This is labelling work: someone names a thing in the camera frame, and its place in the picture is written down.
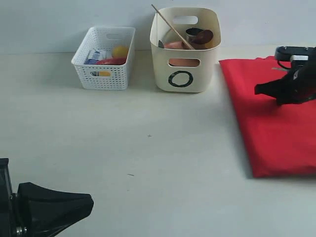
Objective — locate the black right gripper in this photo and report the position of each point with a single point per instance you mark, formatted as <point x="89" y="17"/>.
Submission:
<point x="296" y="88"/>

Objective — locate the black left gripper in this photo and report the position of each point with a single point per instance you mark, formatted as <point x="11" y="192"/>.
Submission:
<point x="50" y="212"/>

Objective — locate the red scalloped table cloth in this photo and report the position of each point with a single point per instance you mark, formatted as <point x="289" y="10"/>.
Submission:
<point x="279" y="140"/>

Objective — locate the brown wooden spoon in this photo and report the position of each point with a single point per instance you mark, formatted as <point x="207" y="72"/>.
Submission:
<point x="203" y="37"/>

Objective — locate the shiny steel cup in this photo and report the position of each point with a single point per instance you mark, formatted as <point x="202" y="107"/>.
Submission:
<point x="191" y="33"/>

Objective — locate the brown wooden plate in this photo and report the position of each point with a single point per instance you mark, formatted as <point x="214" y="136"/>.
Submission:
<point x="181" y="58"/>

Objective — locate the steel table knife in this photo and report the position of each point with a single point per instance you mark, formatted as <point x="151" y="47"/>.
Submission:
<point x="160" y="44"/>

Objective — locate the wooden chopstick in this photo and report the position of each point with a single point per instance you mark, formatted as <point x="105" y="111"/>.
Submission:
<point x="173" y="29"/>

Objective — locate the yellow cheese wedge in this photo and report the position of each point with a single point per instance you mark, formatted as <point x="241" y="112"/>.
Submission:
<point x="104" y="74"/>

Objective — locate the blue white milk carton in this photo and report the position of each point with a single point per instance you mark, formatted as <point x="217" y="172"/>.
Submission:
<point x="93" y="57"/>

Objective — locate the red sausage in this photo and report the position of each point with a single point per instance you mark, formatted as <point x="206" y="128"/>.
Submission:
<point x="112" y="61"/>

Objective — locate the yellow lemon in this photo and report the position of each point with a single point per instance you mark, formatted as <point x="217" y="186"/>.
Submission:
<point x="120" y="51"/>

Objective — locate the cream plastic bin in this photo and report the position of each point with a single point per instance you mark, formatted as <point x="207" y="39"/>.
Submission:
<point x="184" y="79"/>

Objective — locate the white perforated plastic basket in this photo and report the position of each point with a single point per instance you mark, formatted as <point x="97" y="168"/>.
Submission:
<point x="105" y="38"/>

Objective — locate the black wrist camera on right gripper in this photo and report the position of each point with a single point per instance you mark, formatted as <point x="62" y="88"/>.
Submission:
<point x="289" y="57"/>

